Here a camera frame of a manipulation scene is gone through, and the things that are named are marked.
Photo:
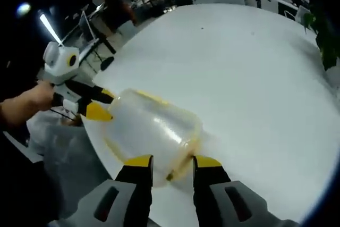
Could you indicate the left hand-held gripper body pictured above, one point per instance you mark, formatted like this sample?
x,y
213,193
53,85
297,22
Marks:
x,y
59,65

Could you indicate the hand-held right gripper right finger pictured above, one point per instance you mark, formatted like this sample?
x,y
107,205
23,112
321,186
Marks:
x,y
220,192

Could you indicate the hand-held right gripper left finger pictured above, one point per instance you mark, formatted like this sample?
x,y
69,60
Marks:
x,y
138,189

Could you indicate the clear container with yellow buckle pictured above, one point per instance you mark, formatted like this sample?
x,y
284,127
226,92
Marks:
x,y
151,134

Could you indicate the person's left hand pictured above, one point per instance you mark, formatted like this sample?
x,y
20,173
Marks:
x,y
42,96

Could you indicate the green potted plant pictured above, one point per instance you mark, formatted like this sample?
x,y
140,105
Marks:
x,y
325,41

